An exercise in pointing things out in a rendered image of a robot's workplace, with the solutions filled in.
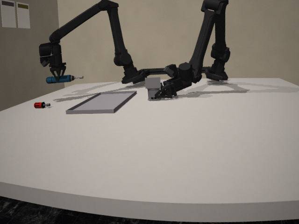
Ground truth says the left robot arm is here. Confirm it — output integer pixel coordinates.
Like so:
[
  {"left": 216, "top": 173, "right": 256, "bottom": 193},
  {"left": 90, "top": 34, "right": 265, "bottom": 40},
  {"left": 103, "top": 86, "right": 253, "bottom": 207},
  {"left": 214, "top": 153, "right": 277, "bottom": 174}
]
[{"left": 163, "top": 0, "right": 230, "bottom": 89}]

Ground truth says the blue electric nut driver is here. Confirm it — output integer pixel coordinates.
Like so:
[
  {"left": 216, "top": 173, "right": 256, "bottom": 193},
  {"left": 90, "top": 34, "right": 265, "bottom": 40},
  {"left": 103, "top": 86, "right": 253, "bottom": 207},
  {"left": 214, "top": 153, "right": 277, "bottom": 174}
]
[{"left": 46, "top": 75, "right": 83, "bottom": 84}]

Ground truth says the dark grey cylinder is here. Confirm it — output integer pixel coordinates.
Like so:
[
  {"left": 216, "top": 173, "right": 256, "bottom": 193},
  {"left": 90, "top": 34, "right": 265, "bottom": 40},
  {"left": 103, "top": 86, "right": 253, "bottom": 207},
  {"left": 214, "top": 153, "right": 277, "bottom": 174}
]
[{"left": 148, "top": 88, "right": 161, "bottom": 101}]

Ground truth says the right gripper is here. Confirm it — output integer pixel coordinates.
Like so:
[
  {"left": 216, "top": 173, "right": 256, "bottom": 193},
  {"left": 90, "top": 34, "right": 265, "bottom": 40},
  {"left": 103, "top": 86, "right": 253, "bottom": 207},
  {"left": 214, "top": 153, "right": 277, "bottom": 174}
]
[{"left": 49, "top": 54, "right": 66, "bottom": 81}]

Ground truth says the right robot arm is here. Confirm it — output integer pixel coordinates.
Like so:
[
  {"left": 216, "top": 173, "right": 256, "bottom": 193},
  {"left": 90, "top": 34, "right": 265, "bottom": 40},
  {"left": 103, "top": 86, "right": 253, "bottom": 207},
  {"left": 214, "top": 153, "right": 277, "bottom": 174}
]
[{"left": 39, "top": 0, "right": 142, "bottom": 81}]

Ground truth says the grey l-shaped bracket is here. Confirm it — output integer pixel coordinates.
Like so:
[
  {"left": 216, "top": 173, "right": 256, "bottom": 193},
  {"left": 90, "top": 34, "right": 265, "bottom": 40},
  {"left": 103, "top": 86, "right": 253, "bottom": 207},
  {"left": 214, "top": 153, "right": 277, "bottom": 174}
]
[{"left": 145, "top": 77, "right": 161, "bottom": 89}]

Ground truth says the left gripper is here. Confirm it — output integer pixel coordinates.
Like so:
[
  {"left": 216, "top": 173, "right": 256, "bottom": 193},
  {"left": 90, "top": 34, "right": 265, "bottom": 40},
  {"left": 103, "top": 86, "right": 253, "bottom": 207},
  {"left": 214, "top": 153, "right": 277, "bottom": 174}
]
[{"left": 155, "top": 81, "right": 183, "bottom": 98}]

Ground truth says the red-handled nut driver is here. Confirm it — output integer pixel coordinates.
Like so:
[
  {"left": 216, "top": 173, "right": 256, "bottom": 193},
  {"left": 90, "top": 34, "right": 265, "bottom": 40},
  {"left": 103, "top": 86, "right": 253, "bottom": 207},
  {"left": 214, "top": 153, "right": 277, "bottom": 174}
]
[{"left": 34, "top": 102, "right": 50, "bottom": 108}]

